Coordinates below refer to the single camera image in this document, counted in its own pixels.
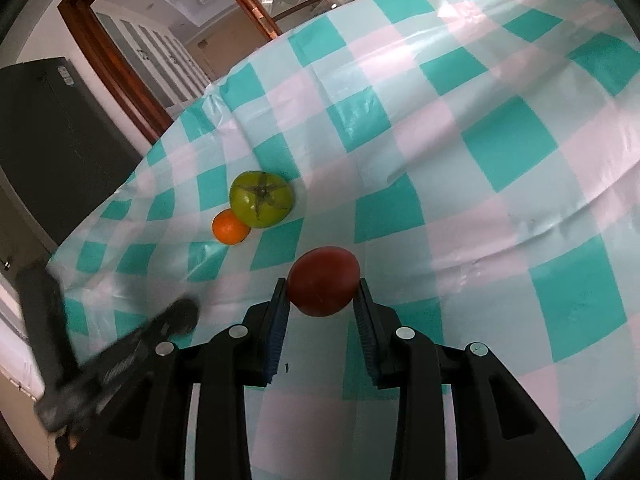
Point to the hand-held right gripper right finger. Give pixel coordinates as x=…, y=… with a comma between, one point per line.
x=365, y=330

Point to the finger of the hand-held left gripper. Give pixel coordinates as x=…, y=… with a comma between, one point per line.
x=177, y=317
x=42, y=320

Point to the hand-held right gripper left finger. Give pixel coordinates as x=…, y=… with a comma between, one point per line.
x=277, y=330

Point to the small red tomato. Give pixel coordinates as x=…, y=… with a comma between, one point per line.
x=324, y=280

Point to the small orange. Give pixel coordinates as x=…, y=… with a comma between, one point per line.
x=229, y=227

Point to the green tomato with stem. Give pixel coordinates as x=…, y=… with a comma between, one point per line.
x=260, y=200

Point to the teal checkered tablecloth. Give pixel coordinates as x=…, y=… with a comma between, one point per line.
x=450, y=210

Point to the black cabinet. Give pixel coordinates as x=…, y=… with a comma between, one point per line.
x=60, y=150

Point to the white panelled cabinet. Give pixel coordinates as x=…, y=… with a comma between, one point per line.
x=150, y=60

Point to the wooden door frame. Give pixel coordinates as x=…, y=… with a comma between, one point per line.
x=85, y=30

